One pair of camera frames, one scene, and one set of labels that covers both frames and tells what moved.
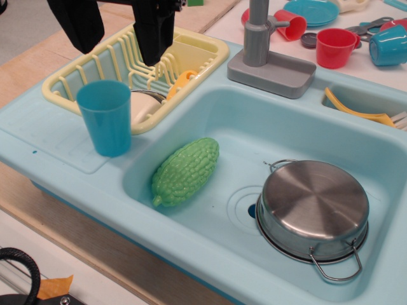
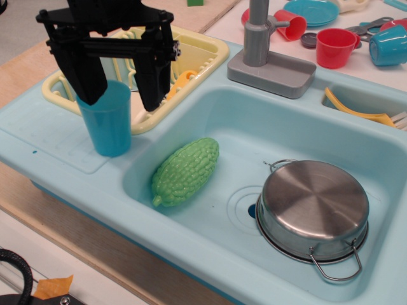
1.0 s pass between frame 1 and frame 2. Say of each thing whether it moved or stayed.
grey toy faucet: stayed
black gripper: moved
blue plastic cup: stayed
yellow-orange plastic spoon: stayed
